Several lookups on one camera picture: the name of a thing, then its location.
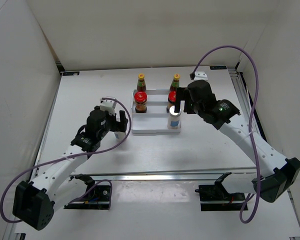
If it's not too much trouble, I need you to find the white shaker bottle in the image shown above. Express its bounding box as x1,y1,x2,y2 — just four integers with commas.
114,131,127,142
167,106,182,130

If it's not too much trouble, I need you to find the red-lid sauce jar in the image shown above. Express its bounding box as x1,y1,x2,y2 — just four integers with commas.
166,91,176,112
134,91,148,113

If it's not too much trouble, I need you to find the tall sauce bottle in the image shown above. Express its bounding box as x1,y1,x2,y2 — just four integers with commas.
169,73,181,92
136,73,147,92

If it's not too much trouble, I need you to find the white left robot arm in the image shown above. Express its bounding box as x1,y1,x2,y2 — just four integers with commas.
12,106,131,231

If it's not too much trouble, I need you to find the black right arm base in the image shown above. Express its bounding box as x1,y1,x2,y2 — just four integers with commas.
194,185,246,212

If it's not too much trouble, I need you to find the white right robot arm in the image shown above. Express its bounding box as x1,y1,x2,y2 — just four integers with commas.
174,80,300,203

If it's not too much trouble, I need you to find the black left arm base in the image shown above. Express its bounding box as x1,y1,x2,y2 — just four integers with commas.
64,179,113,210

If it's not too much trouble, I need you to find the white tiered organizer tray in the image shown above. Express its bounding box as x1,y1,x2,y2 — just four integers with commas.
131,89,181,135

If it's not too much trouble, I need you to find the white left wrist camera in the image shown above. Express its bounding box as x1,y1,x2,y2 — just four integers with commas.
99,98,117,116

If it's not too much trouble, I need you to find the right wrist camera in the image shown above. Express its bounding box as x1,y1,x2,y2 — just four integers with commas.
189,71,208,81

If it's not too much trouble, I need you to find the right black corner bracket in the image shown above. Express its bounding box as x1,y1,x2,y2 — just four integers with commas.
209,65,228,70

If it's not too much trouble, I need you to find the black corner bracket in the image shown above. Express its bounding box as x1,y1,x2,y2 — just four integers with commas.
209,65,228,70
62,71,80,76

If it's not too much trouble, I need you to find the aluminium right rail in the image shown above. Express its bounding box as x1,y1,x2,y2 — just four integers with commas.
228,68,267,141

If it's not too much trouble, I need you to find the aluminium rail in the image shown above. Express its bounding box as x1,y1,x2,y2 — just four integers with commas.
228,68,267,141
29,167,258,184

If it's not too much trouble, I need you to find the left black corner bracket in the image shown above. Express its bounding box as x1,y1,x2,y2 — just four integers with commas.
62,71,80,76

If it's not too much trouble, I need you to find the aluminium front rail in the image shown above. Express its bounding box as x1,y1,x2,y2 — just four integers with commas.
29,167,258,184

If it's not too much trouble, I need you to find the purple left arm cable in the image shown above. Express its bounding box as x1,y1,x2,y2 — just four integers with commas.
0,98,134,223

